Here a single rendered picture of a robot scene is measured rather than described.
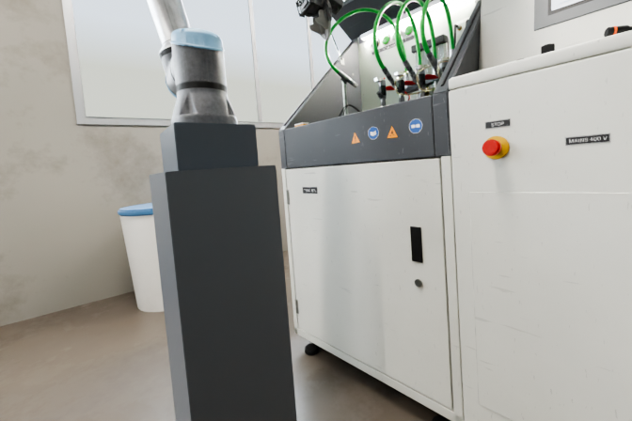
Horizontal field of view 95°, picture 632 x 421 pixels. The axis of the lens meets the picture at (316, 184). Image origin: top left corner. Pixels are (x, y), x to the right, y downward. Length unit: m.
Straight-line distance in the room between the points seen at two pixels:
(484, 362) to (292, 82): 2.65
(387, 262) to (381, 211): 0.16
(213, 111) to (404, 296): 0.73
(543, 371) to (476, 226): 0.33
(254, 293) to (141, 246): 1.35
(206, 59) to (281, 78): 2.24
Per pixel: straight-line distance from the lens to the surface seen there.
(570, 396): 0.91
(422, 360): 1.03
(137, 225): 1.97
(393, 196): 0.89
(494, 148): 0.73
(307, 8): 1.11
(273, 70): 2.95
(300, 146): 1.14
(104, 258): 2.51
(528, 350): 0.88
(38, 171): 2.48
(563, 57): 0.77
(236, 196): 0.66
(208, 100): 0.73
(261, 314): 0.75
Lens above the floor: 0.79
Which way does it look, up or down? 3 degrees down
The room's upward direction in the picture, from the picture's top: 4 degrees counter-clockwise
